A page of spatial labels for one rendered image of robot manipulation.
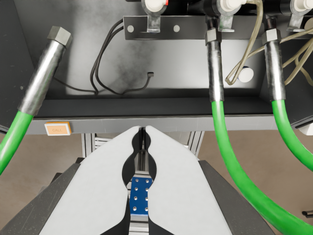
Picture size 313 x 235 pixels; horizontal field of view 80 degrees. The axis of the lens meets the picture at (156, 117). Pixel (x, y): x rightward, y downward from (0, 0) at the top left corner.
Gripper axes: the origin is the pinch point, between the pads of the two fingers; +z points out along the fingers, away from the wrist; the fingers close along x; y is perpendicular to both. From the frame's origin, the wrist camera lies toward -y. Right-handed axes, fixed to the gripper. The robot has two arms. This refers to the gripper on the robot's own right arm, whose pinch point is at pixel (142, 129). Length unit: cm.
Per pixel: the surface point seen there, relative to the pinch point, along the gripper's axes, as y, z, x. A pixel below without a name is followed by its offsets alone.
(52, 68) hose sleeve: -2.0, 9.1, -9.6
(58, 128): 15.5, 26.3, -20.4
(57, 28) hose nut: -5.7, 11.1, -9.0
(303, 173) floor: 129, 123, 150
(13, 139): 3.4, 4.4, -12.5
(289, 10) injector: -7.3, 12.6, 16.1
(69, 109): 13.8, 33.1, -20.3
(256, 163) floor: 115, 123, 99
